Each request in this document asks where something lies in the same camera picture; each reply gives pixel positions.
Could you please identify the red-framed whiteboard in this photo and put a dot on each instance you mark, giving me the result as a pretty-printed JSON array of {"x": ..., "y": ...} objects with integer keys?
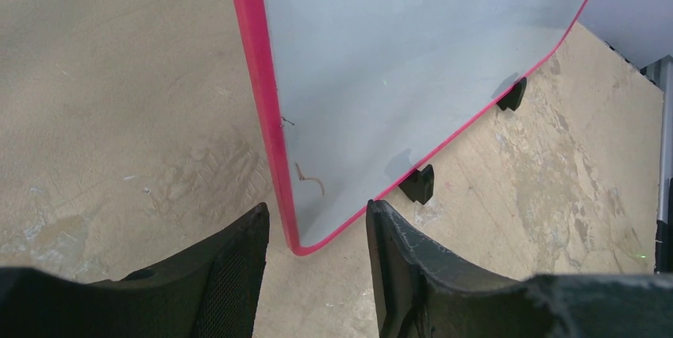
[{"x": 354, "y": 95}]

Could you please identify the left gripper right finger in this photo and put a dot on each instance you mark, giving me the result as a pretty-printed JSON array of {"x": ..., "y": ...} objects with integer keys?
[{"x": 422, "y": 289}]

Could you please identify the black whiteboard easel stand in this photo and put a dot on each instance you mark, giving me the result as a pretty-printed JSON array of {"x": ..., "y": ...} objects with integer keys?
[{"x": 418, "y": 186}]

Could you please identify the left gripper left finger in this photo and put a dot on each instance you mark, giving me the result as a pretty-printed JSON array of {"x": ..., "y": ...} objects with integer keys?
[{"x": 210, "y": 289}]

